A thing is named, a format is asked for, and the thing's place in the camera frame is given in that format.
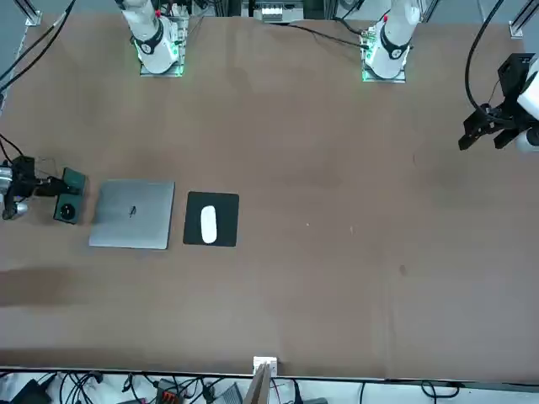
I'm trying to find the black mouse pad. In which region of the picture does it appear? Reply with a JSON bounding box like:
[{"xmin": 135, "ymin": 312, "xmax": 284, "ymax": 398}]
[{"xmin": 182, "ymin": 191, "xmax": 241, "ymax": 248}]

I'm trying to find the white terminal block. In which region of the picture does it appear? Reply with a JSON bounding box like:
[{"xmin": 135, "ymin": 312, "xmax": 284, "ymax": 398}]
[{"xmin": 259, "ymin": 4, "xmax": 286, "ymax": 23}]

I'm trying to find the grey closed laptop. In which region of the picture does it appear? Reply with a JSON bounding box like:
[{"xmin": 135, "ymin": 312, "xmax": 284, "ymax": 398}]
[{"xmin": 88, "ymin": 179, "xmax": 176, "ymax": 250}]

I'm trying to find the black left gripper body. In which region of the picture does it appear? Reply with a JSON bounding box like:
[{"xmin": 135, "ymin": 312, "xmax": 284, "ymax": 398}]
[{"xmin": 490, "ymin": 53, "xmax": 536, "ymax": 127}]

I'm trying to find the white computer mouse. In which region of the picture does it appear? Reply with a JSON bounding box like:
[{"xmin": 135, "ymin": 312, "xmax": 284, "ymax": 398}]
[{"xmin": 200, "ymin": 205, "xmax": 218, "ymax": 245}]

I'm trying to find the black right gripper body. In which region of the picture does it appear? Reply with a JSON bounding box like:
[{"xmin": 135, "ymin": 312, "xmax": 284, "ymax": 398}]
[{"xmin": 8, "ymin": 156, "xmax": 41, "ymax": 199}]

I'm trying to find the orange and black device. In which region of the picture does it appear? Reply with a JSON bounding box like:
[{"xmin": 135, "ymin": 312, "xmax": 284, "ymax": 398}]
[{"xmin": 156, "ymin": 378, "xmax": 180, "ymax": 404}]

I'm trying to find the thin black table cable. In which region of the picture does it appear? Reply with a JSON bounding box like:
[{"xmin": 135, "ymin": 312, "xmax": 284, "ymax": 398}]
[{"xmin": 267, "ymin": 21, "xmax": 364, "ymax": 46}]

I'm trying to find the dark green model phone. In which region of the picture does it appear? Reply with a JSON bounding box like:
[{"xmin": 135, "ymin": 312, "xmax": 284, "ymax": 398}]
[{"xmin": 53, "ymin": 167, "xmax": 88, "ymax": 224}]

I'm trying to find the wooden board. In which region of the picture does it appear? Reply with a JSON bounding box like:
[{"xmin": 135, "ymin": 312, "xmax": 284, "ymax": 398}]
[{"xmin": 245, "ymin": 362, "xmax": 273, "ymax": 404}]

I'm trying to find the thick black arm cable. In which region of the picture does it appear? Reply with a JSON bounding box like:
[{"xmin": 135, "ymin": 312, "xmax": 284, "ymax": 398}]
[
  {"xmin": 0, "ymin": 0, "xmax": 77, "ymax": 92},
  {"xmin": 464, "ymin": 0, "xmax": 506, "ymax": 111}
]

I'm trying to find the grey power adapter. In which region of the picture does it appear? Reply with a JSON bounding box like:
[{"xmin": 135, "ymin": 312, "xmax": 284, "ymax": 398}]
[{"xmin": 218, "ymin": 382, "xmax": 244, "ymax": 404}]

